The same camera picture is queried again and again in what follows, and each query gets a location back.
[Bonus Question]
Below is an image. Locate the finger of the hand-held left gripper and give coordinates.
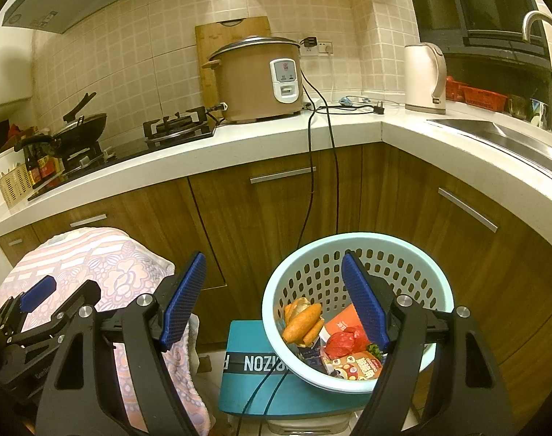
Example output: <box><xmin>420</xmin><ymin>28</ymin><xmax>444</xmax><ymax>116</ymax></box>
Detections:
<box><xmin>0</xmin><ymin>275</ymin><xmax>57</xmax><ymax>341</ymax></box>
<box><xmin>3</xmin><ymin>280</ymin><xmax>103</xmax><ymax>350</ymax></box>

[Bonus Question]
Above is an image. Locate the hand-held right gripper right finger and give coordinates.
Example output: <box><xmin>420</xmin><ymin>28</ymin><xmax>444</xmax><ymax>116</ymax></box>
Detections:
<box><xmin>341</xmin><ymin>251</ymin><xmax>517</xmax><ymax>436</ymax></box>

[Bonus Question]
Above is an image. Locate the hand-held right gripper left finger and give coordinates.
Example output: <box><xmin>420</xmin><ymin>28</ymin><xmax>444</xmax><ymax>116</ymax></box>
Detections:
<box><xmin>35</xmin><ymin>251</ymin><xmax>208</xmax><ymax>436</ymax></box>

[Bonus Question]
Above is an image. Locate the orange and white paper cup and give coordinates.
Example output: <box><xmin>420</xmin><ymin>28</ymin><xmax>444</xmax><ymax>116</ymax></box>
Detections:
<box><xmin>324</xmin><ymin>304</ymin><xmax>365</xmax><ymax>334</ymax></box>

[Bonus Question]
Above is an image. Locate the red plastic bag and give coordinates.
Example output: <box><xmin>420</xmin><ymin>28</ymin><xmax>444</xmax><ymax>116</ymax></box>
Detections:
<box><xmin>324</xmin><ymin>327</ymin><xmax>372</xmax><ymax>360</ymax></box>

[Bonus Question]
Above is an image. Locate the light blue plastic basket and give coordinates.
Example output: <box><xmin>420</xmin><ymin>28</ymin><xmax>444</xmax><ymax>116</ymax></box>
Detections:
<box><xmin>261</xmin><ymin>233</ymin><xmax>455</xmax><ymax>393</ymax></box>

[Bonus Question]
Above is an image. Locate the orange snack packet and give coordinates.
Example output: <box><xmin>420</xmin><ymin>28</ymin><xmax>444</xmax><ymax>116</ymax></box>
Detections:
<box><xmin>326</xmin><ymin>351</ymin><xmax>385</xmax><ymax>381</ymax></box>

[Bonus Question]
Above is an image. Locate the dark blue small box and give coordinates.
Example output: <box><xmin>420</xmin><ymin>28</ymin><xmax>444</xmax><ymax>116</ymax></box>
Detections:
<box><xmin>299</xmin><ymin>334</ymin><xmax>336</xmax><ymax>371</ymax></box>

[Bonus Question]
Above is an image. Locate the pink floral blanket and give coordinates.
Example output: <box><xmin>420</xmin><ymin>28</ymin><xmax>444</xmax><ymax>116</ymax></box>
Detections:
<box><xmin>0</xmin><ymin>227</ymin><xmax>213</xmax><ymax>436</ymax></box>

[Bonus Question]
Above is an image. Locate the beige slotted basket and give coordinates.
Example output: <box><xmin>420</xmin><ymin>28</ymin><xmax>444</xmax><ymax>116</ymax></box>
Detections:
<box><xmin>0</xmin><ymin>163</ymin><xmax>31</xmax><ymax>210</ymax></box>

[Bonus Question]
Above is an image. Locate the teal cardboard box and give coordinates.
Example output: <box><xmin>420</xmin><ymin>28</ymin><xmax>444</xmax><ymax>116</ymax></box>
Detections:
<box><xmin>218</xmin><ymin>320</ymin><xmax>372</xmax><ymax>419</ymax></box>

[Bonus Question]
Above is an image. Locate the white plastic stool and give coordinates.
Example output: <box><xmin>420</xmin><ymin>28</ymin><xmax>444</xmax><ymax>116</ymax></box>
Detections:
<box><xmin>267</xmin><ymin>413</ymin><xmax>349</xmax><ymax>436</ymax></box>

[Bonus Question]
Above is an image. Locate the black gas stove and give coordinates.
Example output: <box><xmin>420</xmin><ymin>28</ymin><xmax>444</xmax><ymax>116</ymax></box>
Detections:
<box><xmin>27</xmin><ymin>106</ymin><xmax>215</xmax><ymax>201</ymax></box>

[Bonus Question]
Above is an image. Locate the black wok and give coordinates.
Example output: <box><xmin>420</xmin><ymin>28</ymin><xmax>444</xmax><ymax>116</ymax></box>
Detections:
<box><xmin>15</xmin><ymin>92</ymin><xmax>108</xmax><ymax>157</ymax></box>

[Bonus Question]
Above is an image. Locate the steel sink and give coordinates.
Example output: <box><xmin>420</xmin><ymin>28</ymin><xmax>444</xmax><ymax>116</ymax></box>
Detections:
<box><xmin>426</xmin><ymin>119</ymin><xmax>552</xmax><ymax>178</ymax></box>

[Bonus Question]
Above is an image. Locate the brown rice cooker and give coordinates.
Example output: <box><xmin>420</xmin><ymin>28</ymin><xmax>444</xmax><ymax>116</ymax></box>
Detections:
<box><xmin>202</xmin><ymin>36</ymin><xmax>303</xmax><ymax>124</ymax></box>

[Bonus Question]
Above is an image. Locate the white electric kettle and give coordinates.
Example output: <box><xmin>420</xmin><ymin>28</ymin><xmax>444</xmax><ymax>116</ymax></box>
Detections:
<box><xmin>403</xmin><ymin>42</ymin><xmax>447</xmax><ymax>115</ymax></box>

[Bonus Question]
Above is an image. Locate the red plastic crate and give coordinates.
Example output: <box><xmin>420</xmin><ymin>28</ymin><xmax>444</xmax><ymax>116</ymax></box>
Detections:
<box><xmin>445</xmin><ymin>76</ymin><xmax>508</xmax><ymax>112</ymax></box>

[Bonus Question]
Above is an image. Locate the metal cup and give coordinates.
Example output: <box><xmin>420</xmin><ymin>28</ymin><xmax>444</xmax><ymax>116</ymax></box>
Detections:
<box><xmin>507</xmin><ymin>94</ymin><xmax>531</xmax><ymax>121</ymax></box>

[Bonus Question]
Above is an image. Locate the wooden cutting board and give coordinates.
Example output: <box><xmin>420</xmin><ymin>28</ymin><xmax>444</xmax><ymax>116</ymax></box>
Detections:
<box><xmin>195</xmin><ymin>17</ymin><xmax>271</xmax><ymax>110</ymax></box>

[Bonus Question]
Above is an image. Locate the dark window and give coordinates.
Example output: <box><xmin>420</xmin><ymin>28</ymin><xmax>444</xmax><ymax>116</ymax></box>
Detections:
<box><xmin>401</xmin><ymin>0</ymin><xmax>552</xmax><ymax>62</ymax></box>

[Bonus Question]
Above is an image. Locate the metal faucet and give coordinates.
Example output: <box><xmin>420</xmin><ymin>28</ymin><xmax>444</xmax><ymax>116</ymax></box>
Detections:
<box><xmin>522</xmin><ymin>10</ymin><xmax>552</xmax><ymax>51</ymax></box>

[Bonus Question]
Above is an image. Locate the black power cable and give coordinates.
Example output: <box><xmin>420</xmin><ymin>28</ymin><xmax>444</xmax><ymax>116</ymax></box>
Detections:
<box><xmin>301</xmin><ymin>73</ymin><xmax>340</xmax><ymax>237</ymax></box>
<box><xmin>231</xmin><ymin>100</ymin><xmax>387</xmax><ymax>436</ymax></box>

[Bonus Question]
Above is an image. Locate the white wall socket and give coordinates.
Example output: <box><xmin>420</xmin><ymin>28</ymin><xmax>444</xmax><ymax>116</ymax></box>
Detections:
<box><xmin>301</xmin><ymin>36</ymin><xmax>333</xmax><ymax>55</ymax></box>

